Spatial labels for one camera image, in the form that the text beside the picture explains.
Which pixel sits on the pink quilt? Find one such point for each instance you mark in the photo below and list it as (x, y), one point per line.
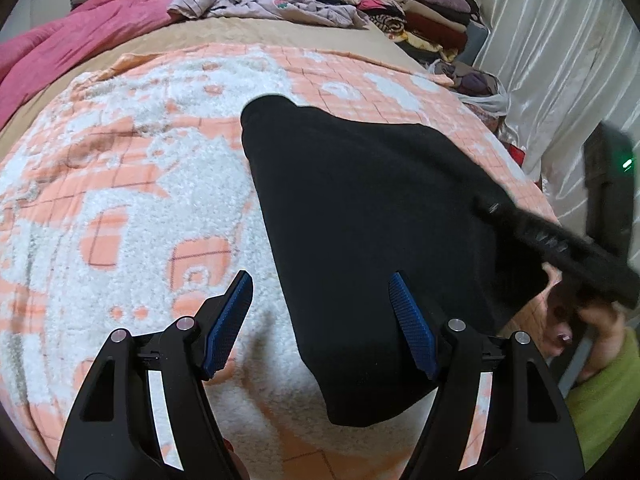
(85, 25)

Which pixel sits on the brown and purple bundled clothes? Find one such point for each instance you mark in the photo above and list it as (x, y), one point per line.
(472, 80)

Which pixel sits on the orange white plaid fleece blanket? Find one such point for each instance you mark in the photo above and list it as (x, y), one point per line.
(125, 160)

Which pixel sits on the black shirt with orange print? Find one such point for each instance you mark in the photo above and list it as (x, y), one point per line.
(375, 200)

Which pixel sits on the beige bed sheet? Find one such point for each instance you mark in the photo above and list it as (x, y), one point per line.
(250, 32)

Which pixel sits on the white plastic bag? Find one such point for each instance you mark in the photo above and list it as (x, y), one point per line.
(492, 105)

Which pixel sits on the stack of folded clothes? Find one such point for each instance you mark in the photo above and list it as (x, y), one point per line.
(415, 10)

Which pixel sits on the grey padded block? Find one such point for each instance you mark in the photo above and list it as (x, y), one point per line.
(476, 42)

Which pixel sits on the lilac printed pajama clothes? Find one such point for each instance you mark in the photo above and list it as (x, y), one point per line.
(265, 5)

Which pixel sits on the person's left hand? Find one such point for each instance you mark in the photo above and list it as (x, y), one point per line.
(237, 465)

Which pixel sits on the white satin curtain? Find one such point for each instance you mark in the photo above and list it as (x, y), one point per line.
(550, 50)

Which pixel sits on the red cloth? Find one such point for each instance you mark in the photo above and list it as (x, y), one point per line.
(517, 154)

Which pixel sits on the person's right hand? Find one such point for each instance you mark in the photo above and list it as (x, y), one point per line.
(600, 340)

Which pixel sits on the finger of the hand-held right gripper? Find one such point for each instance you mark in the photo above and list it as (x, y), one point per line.
(540, 237)
(227, 325)
(412, 330)

